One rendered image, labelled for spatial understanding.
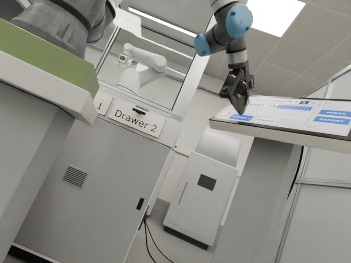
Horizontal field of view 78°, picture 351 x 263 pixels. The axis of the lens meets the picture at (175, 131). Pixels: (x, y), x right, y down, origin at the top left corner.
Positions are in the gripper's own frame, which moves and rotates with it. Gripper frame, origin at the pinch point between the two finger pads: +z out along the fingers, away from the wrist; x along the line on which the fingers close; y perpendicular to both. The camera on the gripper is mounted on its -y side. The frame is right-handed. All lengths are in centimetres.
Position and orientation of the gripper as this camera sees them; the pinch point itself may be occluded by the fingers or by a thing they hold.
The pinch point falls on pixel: (240, 112)
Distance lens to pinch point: 93.9
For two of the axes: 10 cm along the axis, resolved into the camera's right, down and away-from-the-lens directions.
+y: 6.9, -4.5, 5.7
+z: 2.3, 8.8, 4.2
